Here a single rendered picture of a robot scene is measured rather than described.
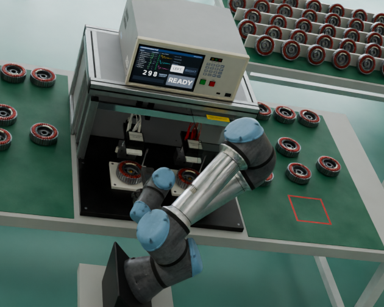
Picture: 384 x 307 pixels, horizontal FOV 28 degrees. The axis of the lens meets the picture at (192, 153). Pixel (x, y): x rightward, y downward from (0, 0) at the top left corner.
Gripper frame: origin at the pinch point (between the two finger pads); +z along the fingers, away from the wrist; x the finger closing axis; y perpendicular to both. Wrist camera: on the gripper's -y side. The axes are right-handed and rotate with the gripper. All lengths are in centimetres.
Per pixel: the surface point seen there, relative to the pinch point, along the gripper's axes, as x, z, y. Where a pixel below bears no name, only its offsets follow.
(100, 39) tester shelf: -16, 9, -70
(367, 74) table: 152, 79, -118
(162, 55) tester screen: 2, -19, -51
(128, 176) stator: -1.4, 10.7, -13.8
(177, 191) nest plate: 18.8, 13.2, -10.8
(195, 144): 24.7, 8.0, -29.5
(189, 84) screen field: 15.9, -10.0, -46.0
